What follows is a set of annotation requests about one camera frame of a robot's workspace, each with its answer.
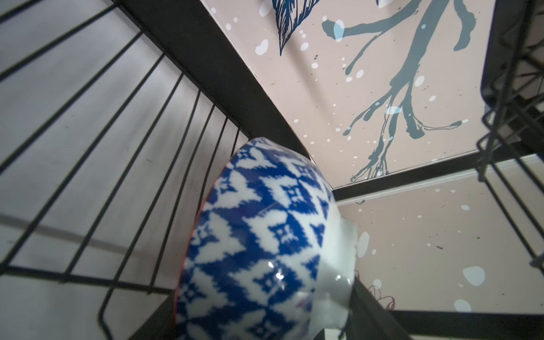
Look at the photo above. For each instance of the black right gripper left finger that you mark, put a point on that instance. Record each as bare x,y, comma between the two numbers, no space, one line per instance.
161,324

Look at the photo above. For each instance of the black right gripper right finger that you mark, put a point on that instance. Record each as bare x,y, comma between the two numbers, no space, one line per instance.
369,320

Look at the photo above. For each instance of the black two-tier dish rack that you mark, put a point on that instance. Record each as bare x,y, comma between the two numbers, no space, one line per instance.
117,116

